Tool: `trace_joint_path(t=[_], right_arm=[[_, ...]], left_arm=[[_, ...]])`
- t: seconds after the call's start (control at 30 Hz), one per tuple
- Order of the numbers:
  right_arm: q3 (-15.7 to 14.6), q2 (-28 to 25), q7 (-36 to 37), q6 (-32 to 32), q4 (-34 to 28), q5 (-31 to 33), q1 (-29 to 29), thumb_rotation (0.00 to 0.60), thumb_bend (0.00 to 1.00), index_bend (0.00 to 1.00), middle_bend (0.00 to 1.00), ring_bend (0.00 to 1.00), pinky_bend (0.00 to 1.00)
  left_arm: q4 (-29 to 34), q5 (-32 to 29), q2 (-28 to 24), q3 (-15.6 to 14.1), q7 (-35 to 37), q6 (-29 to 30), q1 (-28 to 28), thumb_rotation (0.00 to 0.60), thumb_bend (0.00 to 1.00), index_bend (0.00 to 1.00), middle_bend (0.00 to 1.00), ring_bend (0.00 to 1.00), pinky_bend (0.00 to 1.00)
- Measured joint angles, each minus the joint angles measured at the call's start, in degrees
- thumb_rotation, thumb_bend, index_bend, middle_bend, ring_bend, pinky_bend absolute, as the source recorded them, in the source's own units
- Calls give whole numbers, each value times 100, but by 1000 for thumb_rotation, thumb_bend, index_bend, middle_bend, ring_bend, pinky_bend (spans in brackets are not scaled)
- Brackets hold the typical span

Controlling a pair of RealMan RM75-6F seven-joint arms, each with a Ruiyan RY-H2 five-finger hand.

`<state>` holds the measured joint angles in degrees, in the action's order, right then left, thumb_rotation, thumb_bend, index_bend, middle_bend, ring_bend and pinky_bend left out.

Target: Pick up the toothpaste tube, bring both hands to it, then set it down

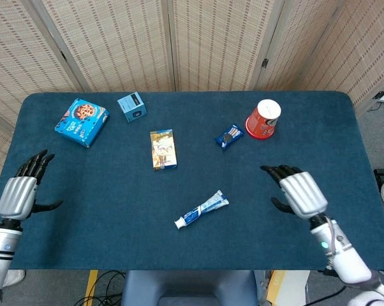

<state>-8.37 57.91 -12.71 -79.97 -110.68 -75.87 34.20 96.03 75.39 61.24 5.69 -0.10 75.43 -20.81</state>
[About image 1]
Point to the white plastic tube cap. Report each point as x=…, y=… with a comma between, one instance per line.
x=178, y=223

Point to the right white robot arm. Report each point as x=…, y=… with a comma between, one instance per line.
x=348, y=258

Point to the blue table cloth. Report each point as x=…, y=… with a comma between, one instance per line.
x=115, y=223

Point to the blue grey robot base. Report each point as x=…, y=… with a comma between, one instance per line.
x=179, y=287

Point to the yellow snack box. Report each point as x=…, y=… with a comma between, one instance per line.
x=163, y=150

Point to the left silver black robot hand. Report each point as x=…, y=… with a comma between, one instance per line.
x=18, y=197

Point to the blue white toothpaste tube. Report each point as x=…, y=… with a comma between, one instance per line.
x=208, y=207

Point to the light blue cube box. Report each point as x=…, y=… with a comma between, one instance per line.
x=132, y=106

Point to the red instant noodle cup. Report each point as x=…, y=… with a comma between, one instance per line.
x=263, y=122

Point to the blue cookie box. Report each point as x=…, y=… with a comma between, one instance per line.
x=82, y=122

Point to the woven folding screen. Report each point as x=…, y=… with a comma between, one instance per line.
x=122, y=41

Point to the dark blue cookie packet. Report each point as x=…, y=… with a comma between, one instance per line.
x=229, y=137

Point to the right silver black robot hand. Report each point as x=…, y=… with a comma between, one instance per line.
x=303, y=194

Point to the yellow cardboard box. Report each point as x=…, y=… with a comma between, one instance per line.
x=281, y=287

